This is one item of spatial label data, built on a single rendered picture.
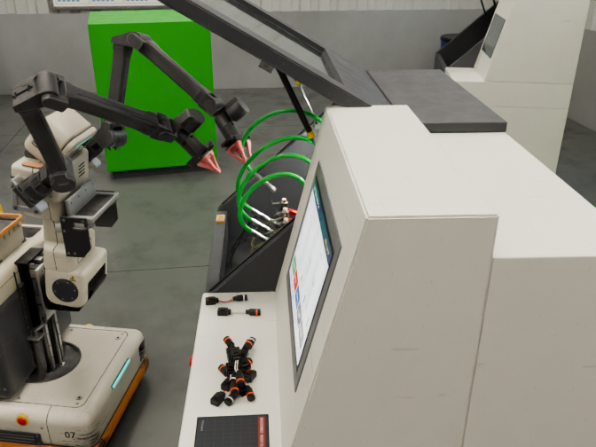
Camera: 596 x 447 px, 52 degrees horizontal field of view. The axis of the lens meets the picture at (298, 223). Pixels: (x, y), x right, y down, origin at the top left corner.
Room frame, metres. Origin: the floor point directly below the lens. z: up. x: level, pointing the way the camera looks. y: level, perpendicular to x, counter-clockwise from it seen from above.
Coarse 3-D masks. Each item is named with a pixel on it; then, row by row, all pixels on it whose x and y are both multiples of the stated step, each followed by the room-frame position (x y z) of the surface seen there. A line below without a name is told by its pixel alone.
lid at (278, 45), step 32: (160, 0) 1.56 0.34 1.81; (192, 0) 1.58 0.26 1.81; (224, 0) 2.07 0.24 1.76; (224, 32) 1.56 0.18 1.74; (256, 32) 1.81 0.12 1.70; (288, 32) 2.23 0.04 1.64; (288, 64) 1.57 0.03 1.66; (320, 64) 1.93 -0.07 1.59; (352, 64) 2.27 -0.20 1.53; (352, 96) 1.58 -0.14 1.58; (384, 96) 1.93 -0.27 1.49
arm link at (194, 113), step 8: (184, 112) 1.92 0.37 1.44; (192, 112) 1.93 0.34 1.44; (200, 112) 1.96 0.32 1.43; (176, 120) 1.93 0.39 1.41; (184, 120) 1.90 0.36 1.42; (192, 120) 1.91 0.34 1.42; (200, 120) 1.92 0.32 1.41; (176, 128) 1.91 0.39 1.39; (184, 128) 1.92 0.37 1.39; (192, 128) 1.92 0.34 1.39; (160, 136) 1.88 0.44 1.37; (168, 136) 1.89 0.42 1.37; (176, 136) 1.90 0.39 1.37
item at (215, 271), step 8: (216, 224) 2.11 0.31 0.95; (224, 224) 2.11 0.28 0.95; (216, 232) 2.04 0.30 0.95; (224, 232) 2.04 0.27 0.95; (216, 240) 1.97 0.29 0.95; (224, 240) 1.99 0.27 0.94; (216, 248) 1.91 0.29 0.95; (224, 248) 2.02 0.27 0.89; (216, 256) 1.85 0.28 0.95; (224, 256) 2.00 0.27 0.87; (208, 264) 1.80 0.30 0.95; (216, 264) 1.80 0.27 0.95; (224, 264) 1.98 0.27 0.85; (208, 272) 1.74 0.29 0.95; (216, 272) 1.74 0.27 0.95; (208, 280) 1.69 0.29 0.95; (216, 280) 1.69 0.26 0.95; (208, 288) 1.64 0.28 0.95
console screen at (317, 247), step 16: (320, 176) 1.37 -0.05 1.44; (320, 192) 1.31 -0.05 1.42; (320, 208) 1.26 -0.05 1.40; (304, 224) 1.39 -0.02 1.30; (320, 224) 1.21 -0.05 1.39; (336, 224) 1.08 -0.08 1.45; (304, 240) 1.33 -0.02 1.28; (320, 240) 1.16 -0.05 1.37; (336, 240) 1.03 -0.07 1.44; (304, 256) 1.28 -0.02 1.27; (320, 256) 1.12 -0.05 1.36; (336, 256) 0.99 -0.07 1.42; (288, 272) 1.43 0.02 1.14; (304, 272) 1.22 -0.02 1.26; (320, 272) 1.07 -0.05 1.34; (288, 288) 1.37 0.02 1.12; (304, 288) 1.17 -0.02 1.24; (320, 288) 1.03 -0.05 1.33; (288, 304) 1.31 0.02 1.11; (304, 304) 1.13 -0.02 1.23; (320, 304) 1.00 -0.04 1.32; (304, 320) 1.08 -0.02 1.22; (304, 336) 1.04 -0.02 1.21; (304, 352) 1.01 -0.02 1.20
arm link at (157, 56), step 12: (132, 36) 2.30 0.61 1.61; (144, 48) 2.30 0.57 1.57; (156, 48) 2.30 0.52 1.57; (156, 60) 2.28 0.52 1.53; (168, 60) 2.27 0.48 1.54; (168, 72) 2.25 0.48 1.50; (180, 72) 2.24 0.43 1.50; (180, 84) 2.23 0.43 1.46; (192, 84) 2.21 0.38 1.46; (192, 96) 2.19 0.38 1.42; (204, 96) 2.17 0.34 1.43; (216, 96) 2.22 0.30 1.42; (204, 108) 2.16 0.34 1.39; (216, 108) 2.16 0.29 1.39
